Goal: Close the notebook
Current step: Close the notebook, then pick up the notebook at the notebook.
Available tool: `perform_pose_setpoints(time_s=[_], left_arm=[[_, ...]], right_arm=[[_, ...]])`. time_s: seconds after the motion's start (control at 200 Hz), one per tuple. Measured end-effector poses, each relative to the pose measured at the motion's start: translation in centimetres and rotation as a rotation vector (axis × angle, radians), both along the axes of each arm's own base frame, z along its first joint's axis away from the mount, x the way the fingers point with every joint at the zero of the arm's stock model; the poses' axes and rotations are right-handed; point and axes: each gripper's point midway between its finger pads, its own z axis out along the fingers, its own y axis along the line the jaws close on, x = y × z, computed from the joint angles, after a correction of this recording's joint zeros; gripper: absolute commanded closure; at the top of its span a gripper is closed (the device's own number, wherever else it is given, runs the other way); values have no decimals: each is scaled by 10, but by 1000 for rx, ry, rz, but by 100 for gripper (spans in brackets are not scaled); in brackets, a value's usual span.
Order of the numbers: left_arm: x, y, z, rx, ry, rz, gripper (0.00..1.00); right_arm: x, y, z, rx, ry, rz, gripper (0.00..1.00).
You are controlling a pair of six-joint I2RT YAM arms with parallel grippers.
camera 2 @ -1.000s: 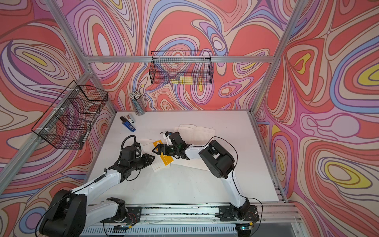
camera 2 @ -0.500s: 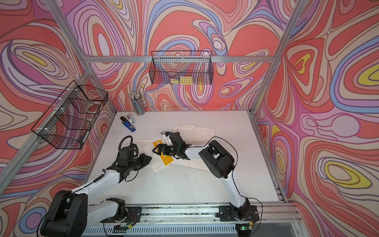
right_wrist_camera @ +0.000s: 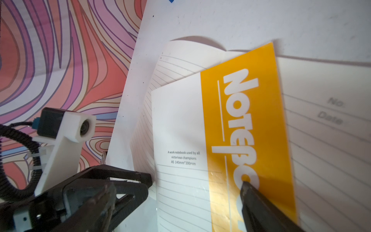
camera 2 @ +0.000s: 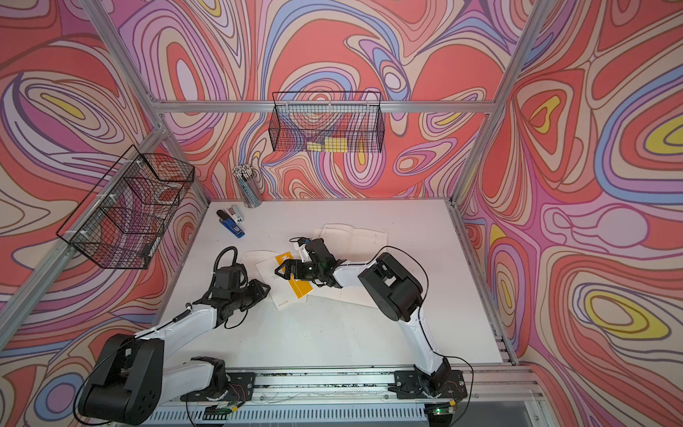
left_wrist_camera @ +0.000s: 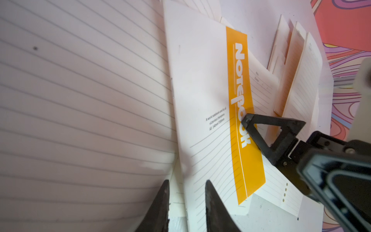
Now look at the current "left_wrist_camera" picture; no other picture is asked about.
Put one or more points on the yellow stripe notebook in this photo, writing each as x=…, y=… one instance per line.
x=216, y=81
x=87, y=119

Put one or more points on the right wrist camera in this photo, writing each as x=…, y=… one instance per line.
x=361, y=126

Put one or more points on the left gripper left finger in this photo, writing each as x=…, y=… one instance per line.
x=157, y=219

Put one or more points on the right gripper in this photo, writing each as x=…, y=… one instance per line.
x=328, y=170

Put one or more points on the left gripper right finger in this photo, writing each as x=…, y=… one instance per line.
x=217, y=216

